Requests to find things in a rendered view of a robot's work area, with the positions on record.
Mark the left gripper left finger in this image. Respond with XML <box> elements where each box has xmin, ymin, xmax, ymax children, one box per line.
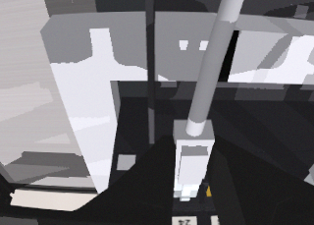
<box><xmin>0</xmin><ymin>135</ymin><xmax>176</xmax><ymax>225</ymax></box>

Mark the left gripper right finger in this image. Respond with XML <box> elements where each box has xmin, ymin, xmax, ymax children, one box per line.
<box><xmin>206</xmin><ymin>135</ymin><xmax>314</xmax><ymax>225</ymax></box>

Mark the white network cable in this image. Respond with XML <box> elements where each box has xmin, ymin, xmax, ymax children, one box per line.
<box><xmin>173</xmin><ymin>0</ymin><xmax>243</xmax><ymax>201</ymax></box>
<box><xmin>304</xmin><ymin>164</ymin><xmax>314</xmax><ymax>185</ymax></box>

